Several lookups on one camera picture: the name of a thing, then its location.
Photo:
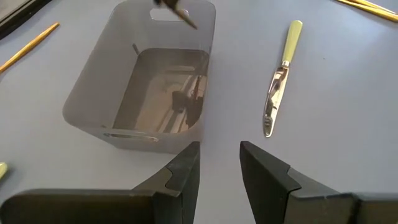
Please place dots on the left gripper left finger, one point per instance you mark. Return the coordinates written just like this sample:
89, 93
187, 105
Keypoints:
93, 208

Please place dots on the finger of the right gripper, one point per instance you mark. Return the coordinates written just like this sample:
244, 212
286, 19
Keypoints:
174, 7

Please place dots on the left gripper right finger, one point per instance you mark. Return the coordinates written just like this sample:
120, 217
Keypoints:
295, 202

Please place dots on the smoky grey plastic bin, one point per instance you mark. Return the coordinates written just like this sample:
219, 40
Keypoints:
93, 77

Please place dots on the gold cutlery piece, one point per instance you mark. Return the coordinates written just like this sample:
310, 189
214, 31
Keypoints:
377, 7
373, 12
28, 47

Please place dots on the black table frame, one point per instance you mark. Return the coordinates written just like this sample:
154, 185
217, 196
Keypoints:
21, 17

